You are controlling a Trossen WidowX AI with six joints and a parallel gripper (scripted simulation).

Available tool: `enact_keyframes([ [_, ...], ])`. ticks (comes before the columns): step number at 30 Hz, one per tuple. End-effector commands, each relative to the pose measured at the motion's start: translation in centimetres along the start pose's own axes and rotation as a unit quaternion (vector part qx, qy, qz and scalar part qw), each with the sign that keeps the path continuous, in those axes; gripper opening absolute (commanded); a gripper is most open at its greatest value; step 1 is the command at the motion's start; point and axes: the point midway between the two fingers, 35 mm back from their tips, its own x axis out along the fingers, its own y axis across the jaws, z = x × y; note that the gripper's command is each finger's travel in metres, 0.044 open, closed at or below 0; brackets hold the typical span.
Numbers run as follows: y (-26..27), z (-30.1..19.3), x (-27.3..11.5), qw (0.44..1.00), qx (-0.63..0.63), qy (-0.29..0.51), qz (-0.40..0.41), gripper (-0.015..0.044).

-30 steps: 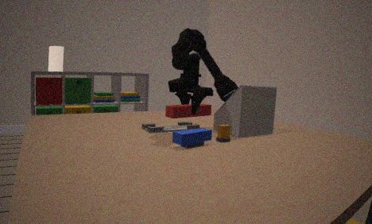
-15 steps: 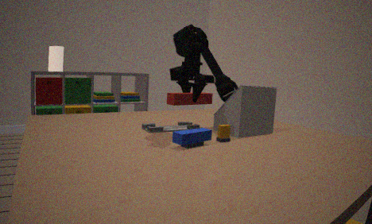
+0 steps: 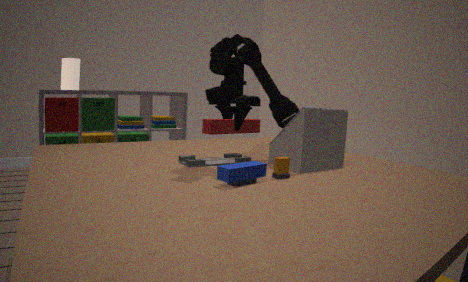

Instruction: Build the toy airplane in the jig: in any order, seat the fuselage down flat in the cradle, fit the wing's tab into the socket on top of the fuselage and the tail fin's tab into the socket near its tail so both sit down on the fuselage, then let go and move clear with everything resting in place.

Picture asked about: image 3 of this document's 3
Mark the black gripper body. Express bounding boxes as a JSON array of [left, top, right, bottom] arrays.
[[209, 77, 261, 107]]

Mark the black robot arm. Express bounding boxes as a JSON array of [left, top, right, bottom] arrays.
[[205, 34, 300, 128]]

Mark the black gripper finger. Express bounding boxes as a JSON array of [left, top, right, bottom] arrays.
[[215, 106, 235, 119], [231, 107, 252, 131]]

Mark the orange block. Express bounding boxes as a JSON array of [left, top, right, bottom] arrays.
[[274, 157, 290, 175]]

